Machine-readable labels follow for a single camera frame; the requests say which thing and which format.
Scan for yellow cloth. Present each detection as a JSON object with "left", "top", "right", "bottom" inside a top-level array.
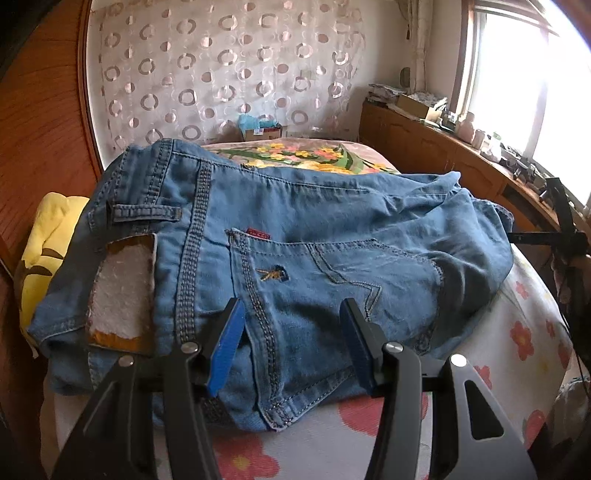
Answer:
[{"left": 14, "top": 193, "right": 90, "bottom": 358}]

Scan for light blue denim pants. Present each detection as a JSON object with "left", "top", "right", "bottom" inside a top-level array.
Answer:
[{"left": 27, "top": 138, "right": 515, "bottom": 432}]

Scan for black tripod stand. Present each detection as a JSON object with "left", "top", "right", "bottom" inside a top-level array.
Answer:
[{"left": 505, "top": 178, "right": 591, "bottom": 402}]

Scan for lace curtain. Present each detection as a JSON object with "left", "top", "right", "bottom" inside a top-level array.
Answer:
[{"left": 406, "top": 0, "right": 467, "bottom": 93}]

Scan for window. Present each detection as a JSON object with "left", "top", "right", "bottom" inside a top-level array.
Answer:
[{"left": 455, "top": 0, "right": 591, "bottom": 208}]

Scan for flat cardboard box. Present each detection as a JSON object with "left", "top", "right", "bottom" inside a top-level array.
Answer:
[{"left": 397, "top": 93, "right": 446, "bottom": 121}]

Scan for light blue cloth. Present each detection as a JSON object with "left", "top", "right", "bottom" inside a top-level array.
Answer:
[{"left": 238, "top": 114, "right": 280, "bottom": 132}]

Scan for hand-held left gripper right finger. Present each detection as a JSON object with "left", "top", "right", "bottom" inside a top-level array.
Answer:
[{"left": 339, "top": 298, "right": 541, "bottom": 480}]

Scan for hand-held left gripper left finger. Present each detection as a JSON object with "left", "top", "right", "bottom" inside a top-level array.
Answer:
[{"left": 51, "top": 298, "right": 247, "bottom": 480}]

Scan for small cardboard box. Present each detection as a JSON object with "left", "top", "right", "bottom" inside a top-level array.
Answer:
[{"left": 242, "top": 124, "right": 282, "bottom": 141}]

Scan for colourful floral blanket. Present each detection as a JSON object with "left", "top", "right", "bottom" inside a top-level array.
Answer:
[{"left": 201, "top": 137, "right": 402, "bottom": 176}]

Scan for white flower-print blanket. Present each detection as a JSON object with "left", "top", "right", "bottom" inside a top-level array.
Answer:
[{"left": 39, "top": 242, "right": 578, "bottom": 480}]

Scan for wooden side cabinet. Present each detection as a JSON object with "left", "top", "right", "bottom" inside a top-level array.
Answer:
[{"left": 359, "top": 100, "right": 573, "bottom": 241}]

